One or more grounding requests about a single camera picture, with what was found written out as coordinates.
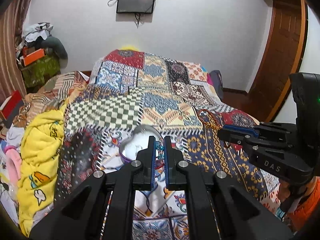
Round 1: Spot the blue beaded earring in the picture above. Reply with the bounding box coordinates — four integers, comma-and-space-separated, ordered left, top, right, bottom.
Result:
155, 138, 165, 170

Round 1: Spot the purple heart-shaped jewelry box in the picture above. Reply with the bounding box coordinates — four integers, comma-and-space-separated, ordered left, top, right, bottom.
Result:
119, 125, 161, 164

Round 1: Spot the dark grey bag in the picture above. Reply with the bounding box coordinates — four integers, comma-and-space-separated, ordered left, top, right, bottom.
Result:
207, 70, 223, 100

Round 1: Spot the colourful patchwork bedspread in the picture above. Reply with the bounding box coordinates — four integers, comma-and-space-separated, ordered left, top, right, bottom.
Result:
53, 50, 279, 239

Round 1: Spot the yellow cartoon blanket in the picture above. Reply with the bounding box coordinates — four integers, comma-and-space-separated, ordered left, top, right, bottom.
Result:
17, 104, 67, 237

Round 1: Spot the wooden door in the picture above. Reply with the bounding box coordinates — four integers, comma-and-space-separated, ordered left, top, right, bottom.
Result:
249, 0, 308, 121

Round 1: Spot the red and white box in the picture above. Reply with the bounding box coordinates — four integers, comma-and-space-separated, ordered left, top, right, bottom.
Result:
1, 90, 23, 120

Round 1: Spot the striped brown pillow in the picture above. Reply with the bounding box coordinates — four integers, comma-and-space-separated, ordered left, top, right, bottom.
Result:
37, 72, 87, 99

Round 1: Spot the green patterned storage box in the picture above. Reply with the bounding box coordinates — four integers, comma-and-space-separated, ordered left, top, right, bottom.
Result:
21, 55, 60, 88

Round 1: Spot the orange box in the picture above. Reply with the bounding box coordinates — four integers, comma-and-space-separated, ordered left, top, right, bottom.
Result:
23, 48, 45, 66

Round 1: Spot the pile of grey-white clothes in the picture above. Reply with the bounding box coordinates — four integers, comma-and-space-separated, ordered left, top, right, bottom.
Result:
22, 22, 54, 43

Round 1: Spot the striped red-brown curtain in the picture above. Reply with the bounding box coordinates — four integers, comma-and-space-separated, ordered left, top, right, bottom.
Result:
1, 0, 31, 101

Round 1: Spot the small black wall panel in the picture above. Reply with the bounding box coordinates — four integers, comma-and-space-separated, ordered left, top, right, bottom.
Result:
117, 0, 155, 14

